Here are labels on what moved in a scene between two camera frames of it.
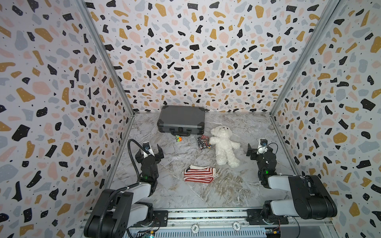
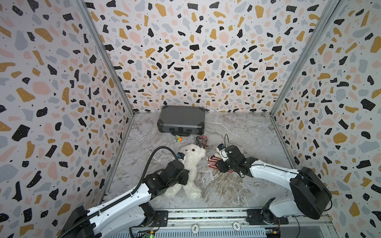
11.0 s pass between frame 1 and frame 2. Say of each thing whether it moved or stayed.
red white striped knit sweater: moved
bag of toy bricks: stayed
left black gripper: moved
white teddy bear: moved
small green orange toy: stayed
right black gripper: moved
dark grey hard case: stayed
